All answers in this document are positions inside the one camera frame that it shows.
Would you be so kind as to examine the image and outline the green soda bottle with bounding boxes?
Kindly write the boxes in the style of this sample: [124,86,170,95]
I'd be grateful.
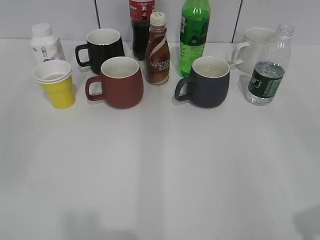
[178,0,211,77]

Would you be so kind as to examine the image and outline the cola bottle red label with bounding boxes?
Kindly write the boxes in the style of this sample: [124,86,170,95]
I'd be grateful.
[129,0,155,61]

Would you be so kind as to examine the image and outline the yellow paper cup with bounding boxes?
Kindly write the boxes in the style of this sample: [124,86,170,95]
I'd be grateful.
[33,60,76,109]

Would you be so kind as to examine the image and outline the brown Nescafe coffee bottle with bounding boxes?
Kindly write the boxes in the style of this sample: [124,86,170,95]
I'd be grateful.
[145,11,171,85]

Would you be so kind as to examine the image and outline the black ceramic mug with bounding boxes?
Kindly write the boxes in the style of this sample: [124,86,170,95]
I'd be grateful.
[75,28,125,75]

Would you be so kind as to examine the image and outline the white yogurt drink bottle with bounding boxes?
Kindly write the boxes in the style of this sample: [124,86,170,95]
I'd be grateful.
[30,23,66,65]

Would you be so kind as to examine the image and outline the white ceramic mug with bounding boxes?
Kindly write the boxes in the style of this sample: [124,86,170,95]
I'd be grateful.
[229,27,275,74]

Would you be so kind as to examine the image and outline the clear water bottle green label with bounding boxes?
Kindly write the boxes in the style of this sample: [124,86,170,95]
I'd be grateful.
[246,24,295,106]

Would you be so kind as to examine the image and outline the dark grey ceramic mug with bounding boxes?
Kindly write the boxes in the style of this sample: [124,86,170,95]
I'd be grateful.
[174,56,230,109]

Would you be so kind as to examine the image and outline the red ceramic mug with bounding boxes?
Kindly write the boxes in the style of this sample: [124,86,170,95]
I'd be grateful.
[85,56,144,109]

